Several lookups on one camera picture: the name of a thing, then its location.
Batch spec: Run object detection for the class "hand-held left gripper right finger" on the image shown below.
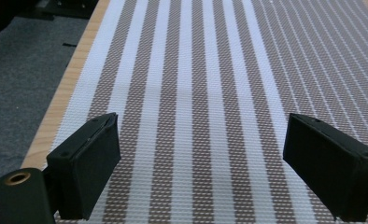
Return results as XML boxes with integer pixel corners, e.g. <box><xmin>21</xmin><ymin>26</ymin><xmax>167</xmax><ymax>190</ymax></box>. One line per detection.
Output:
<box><xmin>282</xmin><ymin>112</ymin><xmax>368</xmax><ymax>223</ymax></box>

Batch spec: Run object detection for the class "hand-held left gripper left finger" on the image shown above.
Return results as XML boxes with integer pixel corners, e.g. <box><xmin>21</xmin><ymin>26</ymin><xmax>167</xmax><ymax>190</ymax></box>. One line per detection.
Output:
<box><xmin>46</xmin><ymin>112</ymin><xmax>122</xmax><ymax>221</ymax></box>

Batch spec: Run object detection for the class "striped woven placemat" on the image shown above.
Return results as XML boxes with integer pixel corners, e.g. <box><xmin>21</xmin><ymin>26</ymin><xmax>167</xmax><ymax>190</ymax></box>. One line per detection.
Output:
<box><xmin>50</xmin><ymin>0</ymin><xmax>368</xmax><ymax>224</ymax></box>

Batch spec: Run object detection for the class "dark metal stand base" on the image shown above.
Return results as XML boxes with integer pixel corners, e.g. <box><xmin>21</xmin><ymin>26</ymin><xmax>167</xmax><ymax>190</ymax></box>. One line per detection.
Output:
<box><xmin>17</xmin><ymin>0</ymin><xmax>100</xmax><ymax>21</ymax></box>

